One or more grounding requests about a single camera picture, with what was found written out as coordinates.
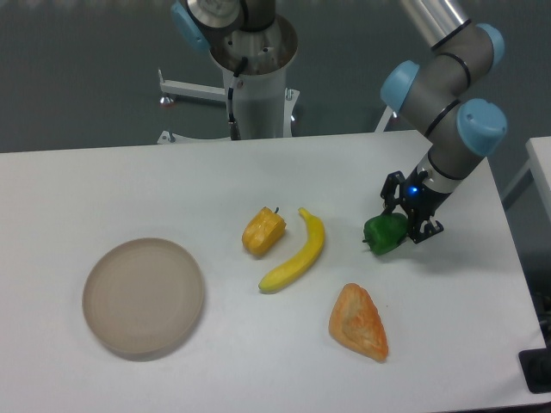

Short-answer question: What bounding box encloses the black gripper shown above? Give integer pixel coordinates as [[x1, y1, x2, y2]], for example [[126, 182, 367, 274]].
[[381, 169, 450, 243]]

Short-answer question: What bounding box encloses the green bell pepper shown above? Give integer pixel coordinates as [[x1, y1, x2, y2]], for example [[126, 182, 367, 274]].
[[363, 213, 408, 256]]

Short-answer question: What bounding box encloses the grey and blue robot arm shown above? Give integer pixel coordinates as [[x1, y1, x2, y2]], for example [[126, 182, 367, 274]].
[[170, 1, 508, 243]]

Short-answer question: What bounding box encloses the yellow bell pepper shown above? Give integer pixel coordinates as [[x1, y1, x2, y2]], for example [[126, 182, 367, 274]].
[[241, 206, 287, 257]]

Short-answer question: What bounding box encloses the orange triangular pastry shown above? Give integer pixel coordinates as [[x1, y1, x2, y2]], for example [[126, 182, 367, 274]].
[[328, 283, 389, 362]]

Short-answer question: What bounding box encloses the yellow banana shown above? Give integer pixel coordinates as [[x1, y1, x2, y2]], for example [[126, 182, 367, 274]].
[[258, 207, 325, 294]]

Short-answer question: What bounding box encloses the white side table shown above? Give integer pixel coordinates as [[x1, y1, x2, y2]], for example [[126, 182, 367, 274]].
[[526, 136, 551, 207]]

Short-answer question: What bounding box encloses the black device at table edge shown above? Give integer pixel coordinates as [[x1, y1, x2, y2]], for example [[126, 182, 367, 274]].
[[518, 348, 550, 394]]

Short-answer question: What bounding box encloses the beige round plate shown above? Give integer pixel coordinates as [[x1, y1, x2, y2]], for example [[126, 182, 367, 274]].
[[82, 237, 205, 361]]

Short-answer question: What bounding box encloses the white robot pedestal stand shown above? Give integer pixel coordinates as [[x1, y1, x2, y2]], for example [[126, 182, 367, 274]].
[[155, 16, 401, 145]]

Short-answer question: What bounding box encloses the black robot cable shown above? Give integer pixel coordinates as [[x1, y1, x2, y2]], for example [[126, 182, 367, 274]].
[[226, 56, 249, 141]]

